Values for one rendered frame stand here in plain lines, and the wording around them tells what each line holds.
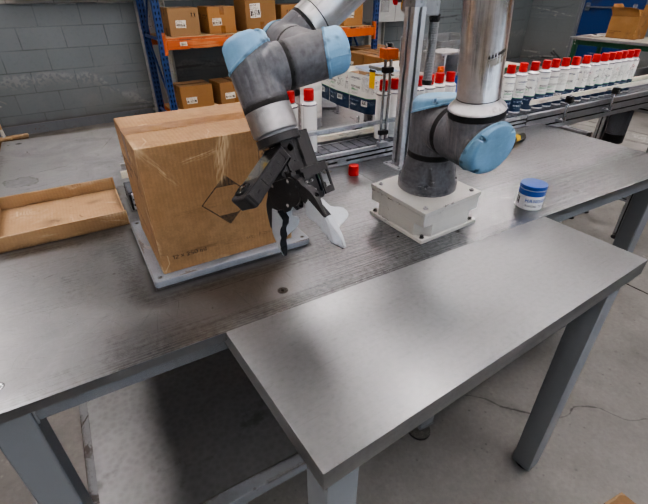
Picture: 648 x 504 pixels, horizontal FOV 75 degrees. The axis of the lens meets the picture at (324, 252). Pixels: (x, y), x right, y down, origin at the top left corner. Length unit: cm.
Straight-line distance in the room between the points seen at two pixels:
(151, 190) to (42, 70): 474
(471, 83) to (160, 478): 124
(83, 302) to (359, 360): 56
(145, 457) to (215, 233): 75
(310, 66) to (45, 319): 67
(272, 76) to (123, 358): 52
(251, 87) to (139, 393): 116
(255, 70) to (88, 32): 492
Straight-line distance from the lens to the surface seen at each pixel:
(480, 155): 93
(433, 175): 108
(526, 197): 130
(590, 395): 204
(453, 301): 89
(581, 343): 129
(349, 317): 81
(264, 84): 68
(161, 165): 85
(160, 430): 148
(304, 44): 72
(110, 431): 153
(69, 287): 103
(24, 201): 147
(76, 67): 558
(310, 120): 142
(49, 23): 553
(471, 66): 91
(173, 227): 90
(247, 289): 89
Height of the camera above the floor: 137
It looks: 32 degrees down
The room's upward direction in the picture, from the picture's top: straight up
